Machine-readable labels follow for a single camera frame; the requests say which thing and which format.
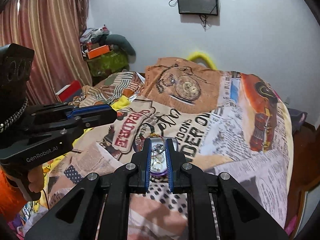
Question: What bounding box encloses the purple heart jewelry box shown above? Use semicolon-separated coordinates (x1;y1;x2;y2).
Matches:
150;137;178;178

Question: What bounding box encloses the silver ring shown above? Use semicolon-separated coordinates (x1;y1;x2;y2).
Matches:
152;143;166;155

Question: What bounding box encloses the left hand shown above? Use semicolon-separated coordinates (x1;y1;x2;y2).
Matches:
4;164;46;194

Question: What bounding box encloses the red white book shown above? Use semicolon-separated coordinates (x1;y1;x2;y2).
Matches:
55;80;82;102

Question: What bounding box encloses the orange box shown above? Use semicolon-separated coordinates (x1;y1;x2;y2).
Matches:
87;45;110;59

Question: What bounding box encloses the dark green plush toy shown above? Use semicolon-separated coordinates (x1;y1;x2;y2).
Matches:
105;34;136;56

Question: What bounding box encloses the printed newspaper pattern blanket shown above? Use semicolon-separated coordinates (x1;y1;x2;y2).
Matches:
46;57;293;226

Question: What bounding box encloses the brown wooden door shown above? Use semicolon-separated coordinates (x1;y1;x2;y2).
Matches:
285;123;319;226

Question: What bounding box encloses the striped red beige curtain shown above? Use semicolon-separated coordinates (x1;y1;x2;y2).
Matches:
1;0;92;105

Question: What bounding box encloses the dark bag on floor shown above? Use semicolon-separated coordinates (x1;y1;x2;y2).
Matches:
288;108;308;134

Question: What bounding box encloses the yellow plush loop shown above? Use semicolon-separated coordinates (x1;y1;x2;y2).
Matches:
187;51;217;70

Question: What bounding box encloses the small black wall monitor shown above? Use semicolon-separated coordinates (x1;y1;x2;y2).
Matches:
178;0;219;16

